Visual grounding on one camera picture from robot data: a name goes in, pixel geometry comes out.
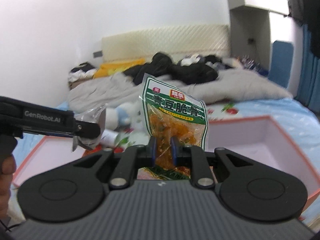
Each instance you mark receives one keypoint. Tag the folded clothes on nightstand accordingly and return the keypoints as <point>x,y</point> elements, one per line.
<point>83,71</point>

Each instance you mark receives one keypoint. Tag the pink box with white interior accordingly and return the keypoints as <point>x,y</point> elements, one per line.
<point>262,139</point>

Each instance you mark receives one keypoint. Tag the green bean snack packet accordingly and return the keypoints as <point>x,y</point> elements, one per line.
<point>169,112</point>

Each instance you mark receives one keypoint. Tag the pink box lid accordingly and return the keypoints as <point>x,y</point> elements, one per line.
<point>49,153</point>

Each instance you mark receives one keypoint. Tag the black clothes pile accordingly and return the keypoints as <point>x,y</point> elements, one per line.
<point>161,64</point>

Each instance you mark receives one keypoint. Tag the cream padded headboard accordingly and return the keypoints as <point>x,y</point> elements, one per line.
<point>176,41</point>

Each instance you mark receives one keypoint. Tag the white blue plush toy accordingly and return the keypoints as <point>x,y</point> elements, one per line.
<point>122,115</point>

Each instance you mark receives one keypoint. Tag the grey duvet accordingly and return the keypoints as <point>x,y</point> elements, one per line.
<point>232,84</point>

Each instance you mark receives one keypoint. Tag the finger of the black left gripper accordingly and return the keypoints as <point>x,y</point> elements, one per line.
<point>87,130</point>

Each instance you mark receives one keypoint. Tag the grey wall cabinet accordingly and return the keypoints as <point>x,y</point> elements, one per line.
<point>250,27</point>

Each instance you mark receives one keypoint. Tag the person's left hand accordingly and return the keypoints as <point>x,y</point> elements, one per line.
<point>8,168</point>

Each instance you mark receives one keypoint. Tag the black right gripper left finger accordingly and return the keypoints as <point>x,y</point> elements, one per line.
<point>131,160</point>

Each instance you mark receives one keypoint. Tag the clear silver snack packet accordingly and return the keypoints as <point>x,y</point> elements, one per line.
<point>94,115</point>

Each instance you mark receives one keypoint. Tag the blue chair back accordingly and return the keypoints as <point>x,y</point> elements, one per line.
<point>281,63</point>

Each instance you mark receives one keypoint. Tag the blue curtain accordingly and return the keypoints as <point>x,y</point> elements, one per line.
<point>308,89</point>

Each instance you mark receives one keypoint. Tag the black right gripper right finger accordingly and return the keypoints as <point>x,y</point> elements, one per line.
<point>194,158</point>

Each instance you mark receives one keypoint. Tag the white spray can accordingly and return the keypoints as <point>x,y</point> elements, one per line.
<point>109,138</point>

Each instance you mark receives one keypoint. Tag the yellow pillow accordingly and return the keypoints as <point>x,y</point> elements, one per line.
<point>110,68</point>

